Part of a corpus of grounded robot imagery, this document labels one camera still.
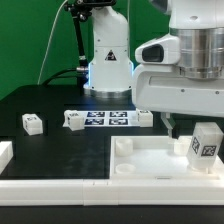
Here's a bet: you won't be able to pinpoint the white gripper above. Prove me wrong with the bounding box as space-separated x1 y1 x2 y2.
132 65 224 138

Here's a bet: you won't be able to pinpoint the white square tabletop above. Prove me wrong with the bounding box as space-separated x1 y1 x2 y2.
110 136 224 180

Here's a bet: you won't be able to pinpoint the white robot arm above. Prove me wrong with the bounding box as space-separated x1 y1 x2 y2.
84 0 224 124

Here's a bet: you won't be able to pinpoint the fiducial marker sheet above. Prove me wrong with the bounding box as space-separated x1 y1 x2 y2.
62 110 141 128

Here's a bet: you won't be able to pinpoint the white U-shaped fence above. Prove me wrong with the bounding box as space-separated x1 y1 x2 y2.
0 139 224 207

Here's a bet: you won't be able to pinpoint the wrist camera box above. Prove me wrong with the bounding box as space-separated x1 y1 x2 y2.
135 34 180 65

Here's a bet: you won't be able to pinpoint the black cables at base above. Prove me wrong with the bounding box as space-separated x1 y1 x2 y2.
42 67 90 87

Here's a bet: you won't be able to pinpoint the black camera stand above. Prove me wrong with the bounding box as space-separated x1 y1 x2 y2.
64 0 116 88

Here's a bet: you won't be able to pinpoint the white cable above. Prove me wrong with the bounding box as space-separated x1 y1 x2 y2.
37 0 69 86

